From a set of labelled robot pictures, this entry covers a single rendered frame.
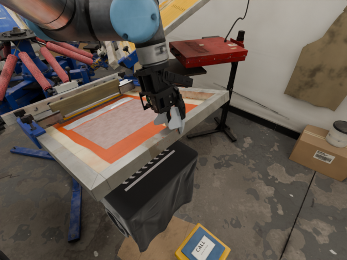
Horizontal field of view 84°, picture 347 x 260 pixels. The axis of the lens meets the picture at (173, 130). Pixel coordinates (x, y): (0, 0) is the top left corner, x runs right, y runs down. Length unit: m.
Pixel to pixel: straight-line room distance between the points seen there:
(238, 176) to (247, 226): 0.51
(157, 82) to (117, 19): 0.20
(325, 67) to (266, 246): 1.71
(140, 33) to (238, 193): 1.82
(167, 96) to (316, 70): 2.05
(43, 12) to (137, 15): 0.13
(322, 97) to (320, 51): 0.45
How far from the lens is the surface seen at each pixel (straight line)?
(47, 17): 0.35
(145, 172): 0.87
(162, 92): 0.48
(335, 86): 2.45
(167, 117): 0.58
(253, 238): 1.86
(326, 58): 2.39
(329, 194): 2.42
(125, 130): 0.72
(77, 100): 1.02
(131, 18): 0.35
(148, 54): 0.47
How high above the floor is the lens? 1.64
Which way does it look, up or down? 40 degrees down
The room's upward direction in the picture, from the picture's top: straight up
